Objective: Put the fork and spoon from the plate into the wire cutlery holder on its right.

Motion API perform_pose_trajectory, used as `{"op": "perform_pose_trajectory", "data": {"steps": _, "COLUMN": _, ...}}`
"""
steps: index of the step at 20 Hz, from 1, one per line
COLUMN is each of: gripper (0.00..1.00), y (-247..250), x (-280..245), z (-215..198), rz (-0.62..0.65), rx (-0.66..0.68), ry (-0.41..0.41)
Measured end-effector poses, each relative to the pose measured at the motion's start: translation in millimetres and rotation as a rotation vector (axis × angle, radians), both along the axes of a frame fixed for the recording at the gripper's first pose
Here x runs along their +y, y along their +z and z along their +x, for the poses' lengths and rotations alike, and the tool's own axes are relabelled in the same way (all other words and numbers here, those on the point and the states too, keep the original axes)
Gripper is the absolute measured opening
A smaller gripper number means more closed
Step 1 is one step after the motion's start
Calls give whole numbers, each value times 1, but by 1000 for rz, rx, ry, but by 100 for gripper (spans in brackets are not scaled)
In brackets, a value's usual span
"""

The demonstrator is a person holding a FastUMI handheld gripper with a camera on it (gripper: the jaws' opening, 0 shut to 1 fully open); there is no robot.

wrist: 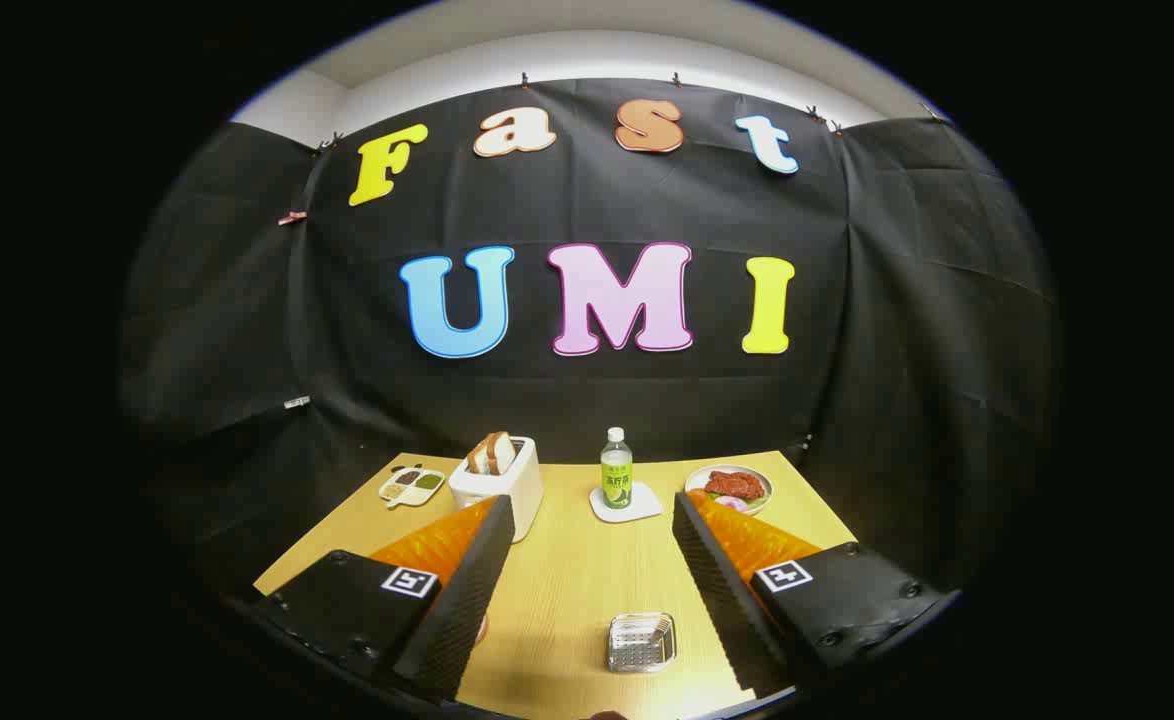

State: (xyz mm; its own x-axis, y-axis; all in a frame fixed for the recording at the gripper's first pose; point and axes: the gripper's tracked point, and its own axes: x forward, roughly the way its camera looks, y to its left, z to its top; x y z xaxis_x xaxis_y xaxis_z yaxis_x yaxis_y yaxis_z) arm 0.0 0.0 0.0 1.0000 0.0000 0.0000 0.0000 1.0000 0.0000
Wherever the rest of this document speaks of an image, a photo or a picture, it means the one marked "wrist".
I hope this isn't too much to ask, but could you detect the white coaster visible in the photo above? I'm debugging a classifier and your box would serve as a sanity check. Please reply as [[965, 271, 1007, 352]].
[[589, 483, 664, 524]]

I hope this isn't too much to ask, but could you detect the metal wire basket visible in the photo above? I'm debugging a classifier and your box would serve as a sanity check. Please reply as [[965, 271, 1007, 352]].
[[607, 613, 677, 674]]

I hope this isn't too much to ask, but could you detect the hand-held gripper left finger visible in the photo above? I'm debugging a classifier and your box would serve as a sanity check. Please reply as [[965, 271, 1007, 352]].
[[252, 495, 518, 703]]

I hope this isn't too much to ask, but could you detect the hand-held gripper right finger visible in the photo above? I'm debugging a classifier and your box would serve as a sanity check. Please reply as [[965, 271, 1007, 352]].
[[671, 490, 960, 698]]

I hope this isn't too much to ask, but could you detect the white plate with food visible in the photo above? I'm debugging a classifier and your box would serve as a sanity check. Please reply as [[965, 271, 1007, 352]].
[[685, 465, 774, 516]]

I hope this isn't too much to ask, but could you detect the white toaster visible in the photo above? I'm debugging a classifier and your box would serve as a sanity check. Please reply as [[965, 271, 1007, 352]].
[[449, 437, 544, 543]]

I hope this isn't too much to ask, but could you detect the white divided condiment tray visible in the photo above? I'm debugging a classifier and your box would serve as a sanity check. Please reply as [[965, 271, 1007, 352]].
[[379, 465, 446, 509]]

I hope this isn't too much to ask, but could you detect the green label drink bottle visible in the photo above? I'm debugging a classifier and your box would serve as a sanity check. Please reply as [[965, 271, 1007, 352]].
[[601, 427, 634, 510]]

